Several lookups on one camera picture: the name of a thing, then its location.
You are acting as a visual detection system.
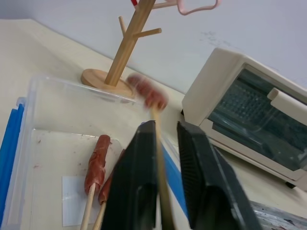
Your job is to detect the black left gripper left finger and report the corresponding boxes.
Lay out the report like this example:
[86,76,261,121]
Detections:
[102,119,159,230]

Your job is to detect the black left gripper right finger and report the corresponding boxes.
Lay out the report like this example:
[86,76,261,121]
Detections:
[177,121,263,230]

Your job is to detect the wooden skewer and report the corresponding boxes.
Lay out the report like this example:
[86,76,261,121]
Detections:
[152,107,177,230]
[92,202,107,230]
[80,183,97,230]

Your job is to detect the skewered sausage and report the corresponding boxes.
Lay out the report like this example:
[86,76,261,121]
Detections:
[84,134,113,196]
[98,148,127,206]

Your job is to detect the silver metal baking tray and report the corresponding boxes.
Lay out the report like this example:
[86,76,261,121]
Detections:
[249,200,307,230]

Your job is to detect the cream toaster oven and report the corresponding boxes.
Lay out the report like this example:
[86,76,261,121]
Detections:
[181,47,307,191]

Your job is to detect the clear plastic container blue clips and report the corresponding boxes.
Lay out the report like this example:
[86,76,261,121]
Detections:
[0,75,190,230]

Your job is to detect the wooden mug tree stand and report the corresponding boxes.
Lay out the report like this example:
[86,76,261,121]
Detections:
[81,0,162,98]

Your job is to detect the pink hanging loop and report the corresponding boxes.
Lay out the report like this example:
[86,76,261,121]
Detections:
[165,0,223,16]

